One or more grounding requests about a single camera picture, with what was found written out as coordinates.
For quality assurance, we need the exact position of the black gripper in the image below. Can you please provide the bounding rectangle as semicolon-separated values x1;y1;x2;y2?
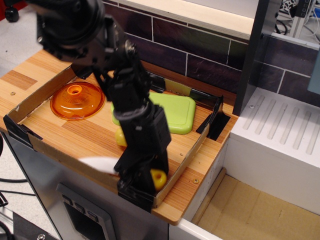
113;100;171;196

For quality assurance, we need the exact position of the yellow handled white toy knife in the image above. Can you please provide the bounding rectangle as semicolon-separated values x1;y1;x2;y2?
78;156;167;192

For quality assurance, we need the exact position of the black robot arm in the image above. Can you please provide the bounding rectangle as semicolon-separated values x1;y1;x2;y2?
28;0;171;195

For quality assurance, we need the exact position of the green plastic cutting board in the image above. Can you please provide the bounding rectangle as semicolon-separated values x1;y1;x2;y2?
110;91;197;135

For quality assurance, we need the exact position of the cardboard fence with black tape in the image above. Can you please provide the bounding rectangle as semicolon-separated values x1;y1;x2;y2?
0;61;238;223

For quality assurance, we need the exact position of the yellow toy potato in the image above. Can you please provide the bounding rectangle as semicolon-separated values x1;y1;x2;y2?
115;127;128;147

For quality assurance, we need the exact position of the silver toy oven front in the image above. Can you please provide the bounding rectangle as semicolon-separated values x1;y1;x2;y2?
3;133;169;240

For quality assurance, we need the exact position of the orange transparent pot lid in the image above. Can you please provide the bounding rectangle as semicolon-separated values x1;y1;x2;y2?
50;81;105;121

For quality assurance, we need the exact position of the white toy sink drainboard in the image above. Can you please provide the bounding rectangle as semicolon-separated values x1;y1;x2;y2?
223;88;320;214

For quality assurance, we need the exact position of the black vertical post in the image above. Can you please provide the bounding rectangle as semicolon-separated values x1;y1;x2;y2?
233;0;281;116

